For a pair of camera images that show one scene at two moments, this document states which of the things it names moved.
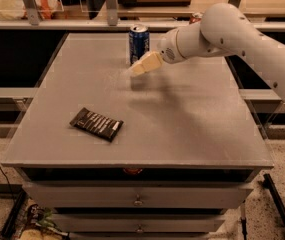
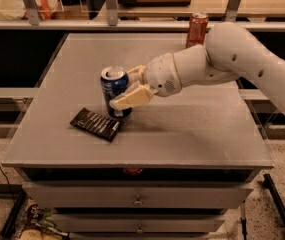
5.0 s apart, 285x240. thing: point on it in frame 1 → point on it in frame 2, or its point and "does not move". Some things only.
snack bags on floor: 36,223 does not move
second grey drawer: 139,222 does not move
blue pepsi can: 139,42 → 114,82
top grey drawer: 141,195 does not move
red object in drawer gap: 133,170 does not move
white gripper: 167,49 → 161,74
